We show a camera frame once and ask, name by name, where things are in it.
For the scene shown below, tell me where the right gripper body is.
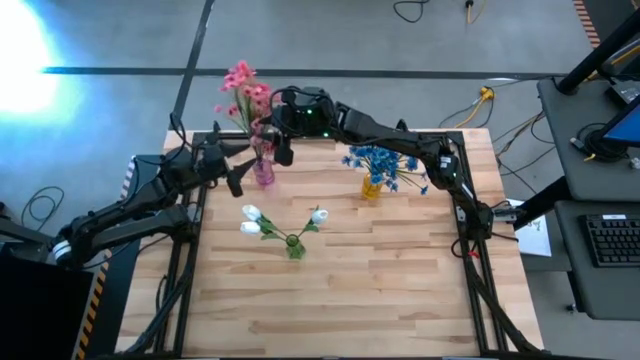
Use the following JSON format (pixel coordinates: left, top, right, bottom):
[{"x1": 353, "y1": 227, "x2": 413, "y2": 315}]
[{"x1": 272, "y1": 85, "x2": 337, "y2": 168}]

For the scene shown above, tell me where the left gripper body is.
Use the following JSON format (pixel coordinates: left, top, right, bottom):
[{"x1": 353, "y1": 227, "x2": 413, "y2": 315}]
[{"x1": 197, "y1": 132, "x2": 246, "y2": 199}]

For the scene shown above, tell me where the white tulip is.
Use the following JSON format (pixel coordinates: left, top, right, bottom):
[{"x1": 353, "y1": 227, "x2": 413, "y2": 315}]
[
  {"x1": 238, "y1": 220, "x2": 294, "y2": 244},
  {"x1": 241, "y1": 203, "x2": 294, "y2": 244},
  {"x1": 294, "y1": 205, "x2": 331, "y2": 244}
]

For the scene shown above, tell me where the blue flower sprig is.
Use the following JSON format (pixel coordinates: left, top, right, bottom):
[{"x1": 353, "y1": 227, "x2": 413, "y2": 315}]
[
  {"x1": 389, "y1": 149, "x2": 430, "y2": 196},
  {"x1": 341, "y1": 144, "x2": 381, "y2": 186},
  {"x1": 367, "y1": 145, "x2": 401, "y2": 194}
]

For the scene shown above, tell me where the purple glass vase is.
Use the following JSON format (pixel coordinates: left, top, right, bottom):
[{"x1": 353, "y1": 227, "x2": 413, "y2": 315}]
[{"x1": 252, "y1": 157, "x2": 276, "y2": 187}]

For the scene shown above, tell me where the green glass vase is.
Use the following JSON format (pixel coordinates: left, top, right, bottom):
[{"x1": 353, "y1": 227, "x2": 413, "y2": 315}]
[{"x1": 284, "y1": 233, "x2": 307, "y2": 261}]

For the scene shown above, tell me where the yellow glass vase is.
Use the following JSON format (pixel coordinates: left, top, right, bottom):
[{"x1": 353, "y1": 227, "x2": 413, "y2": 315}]
[{"x1": 360, "y1": 172, "x2": 384, "y2": 201}]

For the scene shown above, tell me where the black mat with hazard stripe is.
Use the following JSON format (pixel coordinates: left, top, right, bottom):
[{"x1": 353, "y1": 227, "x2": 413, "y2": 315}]
[{"x1": 74, "y1": 153, "x2": 166, "y2": 360}]

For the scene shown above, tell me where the grey metal stand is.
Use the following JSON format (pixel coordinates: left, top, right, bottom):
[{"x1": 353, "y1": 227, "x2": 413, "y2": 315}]
[{"x1": 0, "y1": 202, "x2": 56, "y2": 261}]

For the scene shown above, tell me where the black cabinet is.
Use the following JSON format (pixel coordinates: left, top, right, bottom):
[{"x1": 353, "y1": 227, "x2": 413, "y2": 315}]
[{"x1": 0, "y1": 254, "x2": 95, "y2": 360}]

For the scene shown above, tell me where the grey desk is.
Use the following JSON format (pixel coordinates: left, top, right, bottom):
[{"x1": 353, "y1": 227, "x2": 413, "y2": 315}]
[
  {"x1": 553, "y1": 199, "x2": 640, "y2": 321},
  {"x1": 537, "y1": 77, "x2": 640, "y2": 202}
]

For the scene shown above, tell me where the white paper sheet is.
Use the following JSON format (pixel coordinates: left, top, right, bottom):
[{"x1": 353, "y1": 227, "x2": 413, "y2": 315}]
[{"x1": 504, "y1": 198, "x2": 553, "y2": 258}]

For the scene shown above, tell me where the black monitor stand base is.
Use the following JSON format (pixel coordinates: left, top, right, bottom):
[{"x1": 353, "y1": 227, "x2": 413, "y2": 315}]
[{"x1": 574, "y1": 122, "x2": 632, "y2": 163}]

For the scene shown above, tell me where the orange black striped tape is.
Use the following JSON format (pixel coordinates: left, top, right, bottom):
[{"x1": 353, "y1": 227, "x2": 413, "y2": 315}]
[{"x1": 571, "y1": 0, "x2": 601, "y2": 50}]

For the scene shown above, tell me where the black slanted pole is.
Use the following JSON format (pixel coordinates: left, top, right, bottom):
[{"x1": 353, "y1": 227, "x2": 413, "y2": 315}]
[{"x1": 556, "y1": 7, "x2": 640, "y2": 96}]

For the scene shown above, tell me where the small black desk box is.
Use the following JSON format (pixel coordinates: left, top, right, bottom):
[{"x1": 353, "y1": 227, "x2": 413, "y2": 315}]
[{"x1": 603, "y1": 78, "x2": 640, "y2": 106}]

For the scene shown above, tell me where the monitor with blue screen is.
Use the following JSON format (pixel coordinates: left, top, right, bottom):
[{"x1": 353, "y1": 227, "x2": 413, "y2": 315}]
[{"x1": 597, "y1": 93, "x2": 640, "y2": 149}]

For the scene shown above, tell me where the black keyboard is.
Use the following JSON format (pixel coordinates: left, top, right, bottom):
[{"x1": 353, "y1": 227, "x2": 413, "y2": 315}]
[{"x1": 583, "y1": 213, "x2": 640, "y2": 269}]

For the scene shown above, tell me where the yellow power plug cable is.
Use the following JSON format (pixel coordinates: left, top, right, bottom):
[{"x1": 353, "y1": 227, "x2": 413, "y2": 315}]
[{"x1": 452, "y1": 85, "x2": 496, "y2": 130}]

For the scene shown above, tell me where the black plug yellow cable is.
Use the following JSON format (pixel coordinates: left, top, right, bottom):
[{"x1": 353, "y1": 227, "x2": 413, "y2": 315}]
[{"x1": 463, "y1": 0, "x2": 489, "y2": 25}]

